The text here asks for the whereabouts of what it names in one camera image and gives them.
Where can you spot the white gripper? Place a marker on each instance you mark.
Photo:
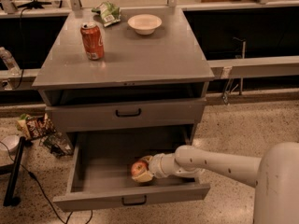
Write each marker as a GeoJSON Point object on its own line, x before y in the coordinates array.
{"type": "Point", "coordinates": [156, 165]}

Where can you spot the red apple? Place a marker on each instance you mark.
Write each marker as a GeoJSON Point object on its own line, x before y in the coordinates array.
{"type": "Point", "coordinates": [138, 168]}

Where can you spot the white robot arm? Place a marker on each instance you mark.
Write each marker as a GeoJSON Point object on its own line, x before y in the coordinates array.
{"type": "Point", "coordinates": [275, 176]}

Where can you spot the open grey lower drawer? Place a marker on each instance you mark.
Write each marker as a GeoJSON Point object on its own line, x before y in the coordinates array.
{"type": "Point", "coordinates": [100, 177]}

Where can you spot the closed grey upper drawer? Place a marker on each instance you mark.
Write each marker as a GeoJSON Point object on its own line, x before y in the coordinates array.
{"type": "Point", "coordinates": [96, 117]}

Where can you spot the grey drawer cabinet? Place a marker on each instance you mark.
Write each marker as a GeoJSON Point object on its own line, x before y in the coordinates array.
{"type": "Point", "coordinates": [166, 65]}

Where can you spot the dark snack bag on floor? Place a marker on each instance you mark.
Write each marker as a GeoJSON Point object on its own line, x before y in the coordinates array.
{"type": "Point", "coordinates": [56, 145]}

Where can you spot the brown snack bag on floor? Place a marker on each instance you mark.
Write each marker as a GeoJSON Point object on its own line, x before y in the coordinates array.
{"type": "Point", "coordinates": [34, 127]}

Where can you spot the orange soda can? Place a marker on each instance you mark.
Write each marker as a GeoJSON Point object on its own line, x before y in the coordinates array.
{"type": "Point", "coordinates": [92, 40]}

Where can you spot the white round floor object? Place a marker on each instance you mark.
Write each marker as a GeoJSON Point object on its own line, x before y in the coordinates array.
{"type": "Point", "coordinates": [9, 143]}

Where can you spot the black stand leg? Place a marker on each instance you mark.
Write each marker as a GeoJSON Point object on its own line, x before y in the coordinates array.
{"type": "Point", "coordinates": [13, 170]}

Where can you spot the white bowl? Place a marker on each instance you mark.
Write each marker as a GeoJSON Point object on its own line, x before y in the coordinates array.
{"type": "Point", "coordinates": [144, 24]}

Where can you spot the green chip bag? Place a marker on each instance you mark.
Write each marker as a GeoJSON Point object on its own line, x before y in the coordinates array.
{"type": "Point", "coordinates": [108, 12]}

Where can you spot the clear plastic bottle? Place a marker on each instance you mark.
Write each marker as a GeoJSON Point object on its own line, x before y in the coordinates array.
{"type": "Point", "coordinates": [10, 62]}

